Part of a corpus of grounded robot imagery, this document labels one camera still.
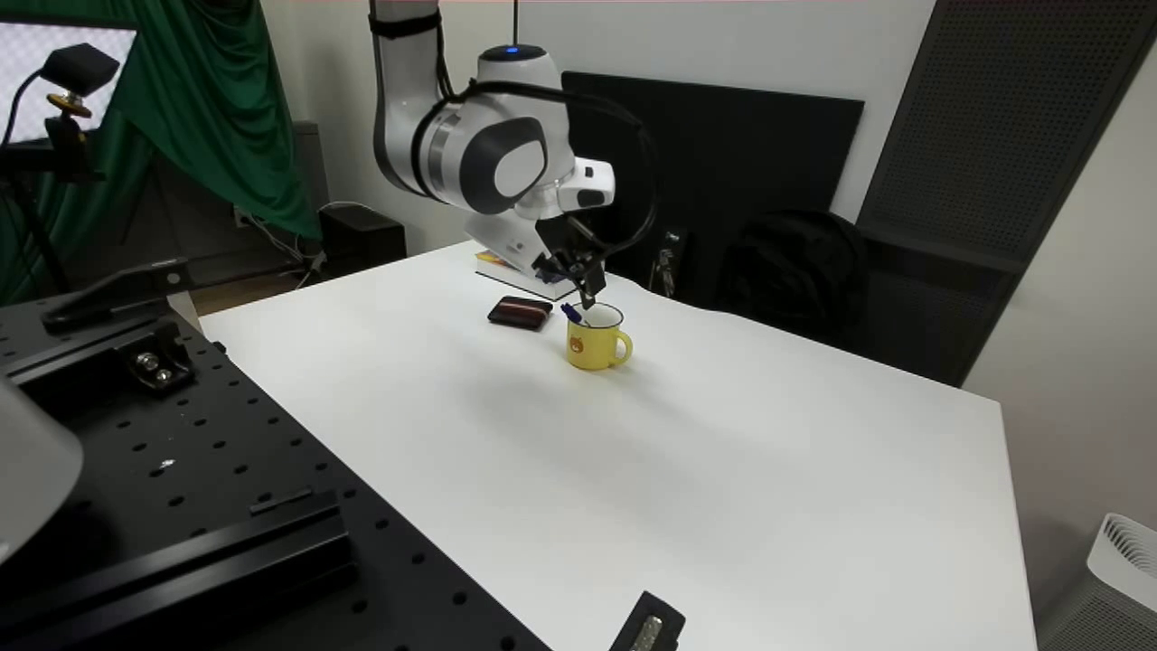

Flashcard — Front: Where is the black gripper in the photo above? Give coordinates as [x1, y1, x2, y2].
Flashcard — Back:
[533, 211, 616, 310]

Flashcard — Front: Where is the yellow enamel mug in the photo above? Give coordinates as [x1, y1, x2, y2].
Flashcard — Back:
[561, 296, 635, 376]

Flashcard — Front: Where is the small black box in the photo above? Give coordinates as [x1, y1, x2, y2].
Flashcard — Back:
[484, 292, 558, 333]

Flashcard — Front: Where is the large black monitor screen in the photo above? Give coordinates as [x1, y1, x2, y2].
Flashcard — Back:
[558, 64, 867, 308]

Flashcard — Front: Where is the black office chair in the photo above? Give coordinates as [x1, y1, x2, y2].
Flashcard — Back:
[721, 206, 876, 352]

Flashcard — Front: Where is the black speaker box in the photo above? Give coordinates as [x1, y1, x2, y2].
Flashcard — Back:
[314, 200, 408, 280]

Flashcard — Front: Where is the green curtain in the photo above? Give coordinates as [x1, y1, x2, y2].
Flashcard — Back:
[0, 0, 327, 308]

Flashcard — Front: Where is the dark leaning panel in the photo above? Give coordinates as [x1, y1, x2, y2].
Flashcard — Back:
[838, 0, 1157, 392]

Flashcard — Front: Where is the black perforated breadboard table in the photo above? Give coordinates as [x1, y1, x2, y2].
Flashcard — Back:
[0, 289, 555, 651]

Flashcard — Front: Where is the bright window pane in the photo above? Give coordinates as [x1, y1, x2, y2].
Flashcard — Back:
[0, 18, 142, 151]

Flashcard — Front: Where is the white rounded shade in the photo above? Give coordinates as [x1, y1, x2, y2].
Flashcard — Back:
[0, 374, 89, 569]

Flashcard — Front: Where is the white box appliance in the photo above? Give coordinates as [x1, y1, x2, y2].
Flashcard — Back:
[1037, 509, 1157, 651]

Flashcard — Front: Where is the small camera on tripod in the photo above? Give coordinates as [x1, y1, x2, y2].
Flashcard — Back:
[647, 223, 687, 300]

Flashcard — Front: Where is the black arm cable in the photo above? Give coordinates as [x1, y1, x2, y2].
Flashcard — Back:
[561, 84, 661, 263]

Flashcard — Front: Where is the small black metal mount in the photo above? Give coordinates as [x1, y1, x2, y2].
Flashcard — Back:
[128, 341, 200, 398]

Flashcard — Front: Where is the black camera on stand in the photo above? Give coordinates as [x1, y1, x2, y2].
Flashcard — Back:
[0, 38, 128, 189]

